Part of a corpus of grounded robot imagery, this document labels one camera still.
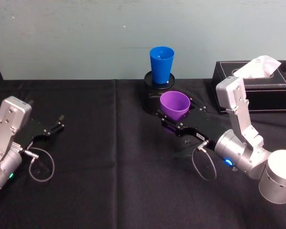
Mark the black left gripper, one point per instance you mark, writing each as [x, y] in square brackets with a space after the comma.
[37, 128]

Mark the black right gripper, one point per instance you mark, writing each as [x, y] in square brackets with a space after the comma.
[205, 124]

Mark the purple plastic cup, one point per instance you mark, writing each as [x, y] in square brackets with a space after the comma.
[175, 105]

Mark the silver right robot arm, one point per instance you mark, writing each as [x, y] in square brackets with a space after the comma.
[238, 148]

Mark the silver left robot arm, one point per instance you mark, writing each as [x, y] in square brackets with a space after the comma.
[7, 133]

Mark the black round mesh stand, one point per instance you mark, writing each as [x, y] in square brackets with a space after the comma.
[151, 97]

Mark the blue plastic cup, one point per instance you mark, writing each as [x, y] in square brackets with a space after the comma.
[160, 66]

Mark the black table cloth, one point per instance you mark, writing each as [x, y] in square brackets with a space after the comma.
[105, 171]

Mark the black tissue box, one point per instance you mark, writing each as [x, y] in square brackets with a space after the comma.
[267, 95]

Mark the white tissue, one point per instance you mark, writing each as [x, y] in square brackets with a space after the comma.
[257, 68]

